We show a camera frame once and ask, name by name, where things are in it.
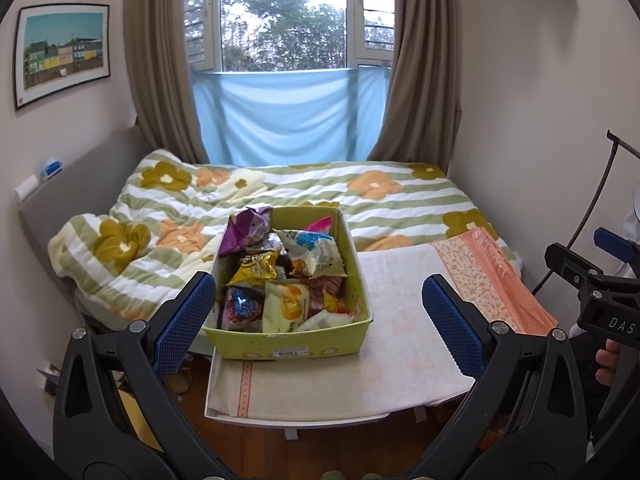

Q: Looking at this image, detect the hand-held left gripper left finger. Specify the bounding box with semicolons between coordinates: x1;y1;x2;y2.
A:
52;271;236;480

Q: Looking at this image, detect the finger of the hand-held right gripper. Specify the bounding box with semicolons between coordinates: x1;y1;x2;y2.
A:
544;242;608;293
594;227;640;263

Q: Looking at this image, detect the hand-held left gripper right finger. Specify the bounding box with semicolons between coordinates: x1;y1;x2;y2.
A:
400;274;588;480

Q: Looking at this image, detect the purple cartoon snack packet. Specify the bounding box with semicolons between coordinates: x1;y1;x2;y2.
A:
220;285;266;333

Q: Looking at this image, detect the gold snack packet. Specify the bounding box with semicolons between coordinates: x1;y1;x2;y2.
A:
227;250;278;288

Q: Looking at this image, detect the green cardboard box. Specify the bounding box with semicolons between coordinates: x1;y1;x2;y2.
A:
201;201;373;361

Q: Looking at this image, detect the orange white snack packet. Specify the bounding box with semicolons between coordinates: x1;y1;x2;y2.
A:
262;280;312;335

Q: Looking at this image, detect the brown lettered white snack packet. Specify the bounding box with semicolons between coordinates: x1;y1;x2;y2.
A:
247;232;286;256

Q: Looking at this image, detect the white potato chips packet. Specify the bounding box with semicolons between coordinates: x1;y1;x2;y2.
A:
297;309;353;333

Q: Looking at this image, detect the person's right hand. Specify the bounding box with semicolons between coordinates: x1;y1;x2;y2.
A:
595;337;623;386

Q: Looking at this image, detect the white orange patterned tablecloth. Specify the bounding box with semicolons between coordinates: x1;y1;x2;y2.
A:
205;232;560;418

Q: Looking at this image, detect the floral striped blanket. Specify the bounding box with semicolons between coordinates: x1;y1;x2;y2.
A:
47;147;521;326

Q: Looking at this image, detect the grey bed headboard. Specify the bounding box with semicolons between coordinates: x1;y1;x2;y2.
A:
17;125;151;311

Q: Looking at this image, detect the small white box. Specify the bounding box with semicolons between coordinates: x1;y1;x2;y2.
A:
14;176;38;202

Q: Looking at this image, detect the light blue cloth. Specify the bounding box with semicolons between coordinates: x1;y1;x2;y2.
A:
191;66;391;167

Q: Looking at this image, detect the framed houses picture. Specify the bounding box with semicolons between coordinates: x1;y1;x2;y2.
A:
12;4;111;111

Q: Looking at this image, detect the white framed window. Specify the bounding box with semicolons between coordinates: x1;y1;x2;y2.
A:
182;0;401;73

